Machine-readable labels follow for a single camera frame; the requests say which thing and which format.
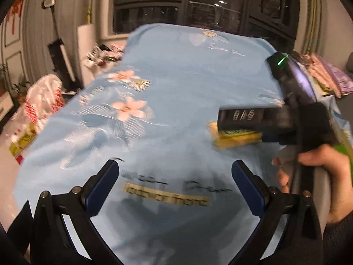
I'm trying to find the blue floral cloth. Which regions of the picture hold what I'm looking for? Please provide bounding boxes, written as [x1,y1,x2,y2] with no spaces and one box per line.
[14,23,345,265]

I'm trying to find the red and white plastic bag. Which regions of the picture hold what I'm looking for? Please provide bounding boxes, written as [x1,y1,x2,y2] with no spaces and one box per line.
[17,73,65,133]

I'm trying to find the yellow printed bag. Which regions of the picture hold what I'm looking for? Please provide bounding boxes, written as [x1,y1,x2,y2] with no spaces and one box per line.
[9,124,38,158]

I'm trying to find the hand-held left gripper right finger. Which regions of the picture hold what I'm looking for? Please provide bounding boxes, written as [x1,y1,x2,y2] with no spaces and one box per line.
[231,159,324,265]

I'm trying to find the white box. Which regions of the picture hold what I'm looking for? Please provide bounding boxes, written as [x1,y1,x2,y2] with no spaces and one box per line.
[77,23,97,69]

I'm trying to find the green container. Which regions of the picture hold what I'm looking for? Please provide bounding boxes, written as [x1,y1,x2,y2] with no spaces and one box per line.
[332,127,353,158]

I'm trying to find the pile of wrappers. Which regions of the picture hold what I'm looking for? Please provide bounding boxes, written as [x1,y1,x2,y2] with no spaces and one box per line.
[85,43,126,67]

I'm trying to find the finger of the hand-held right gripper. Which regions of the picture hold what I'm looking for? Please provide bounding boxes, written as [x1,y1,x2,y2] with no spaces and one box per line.
[261,131,298,145]

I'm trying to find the folded purple cloth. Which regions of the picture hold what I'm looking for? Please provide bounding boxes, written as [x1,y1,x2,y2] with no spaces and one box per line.
[323,61,353,96]

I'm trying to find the red wall ornament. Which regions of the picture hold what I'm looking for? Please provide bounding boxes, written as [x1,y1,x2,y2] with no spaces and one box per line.
[6,0,24,31]

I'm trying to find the dark window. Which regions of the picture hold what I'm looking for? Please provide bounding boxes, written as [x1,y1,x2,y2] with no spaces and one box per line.
[112,0,301,40]

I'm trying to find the potted plant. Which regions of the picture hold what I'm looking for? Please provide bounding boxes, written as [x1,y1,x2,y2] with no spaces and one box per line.
[0,63,31,105]

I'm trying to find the pile of folded cloths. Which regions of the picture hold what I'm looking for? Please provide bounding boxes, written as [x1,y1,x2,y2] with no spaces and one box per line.
[296,51,342,98]

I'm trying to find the yellow cracker packet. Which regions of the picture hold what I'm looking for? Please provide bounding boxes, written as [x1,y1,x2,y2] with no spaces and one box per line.
[208,121,262,150]

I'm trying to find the person's right hand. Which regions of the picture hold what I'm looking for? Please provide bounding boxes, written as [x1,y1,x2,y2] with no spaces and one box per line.
[272,144,353,224]

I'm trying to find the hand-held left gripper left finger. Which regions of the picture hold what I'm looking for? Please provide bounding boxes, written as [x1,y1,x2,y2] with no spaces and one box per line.
[7,159,123,265]

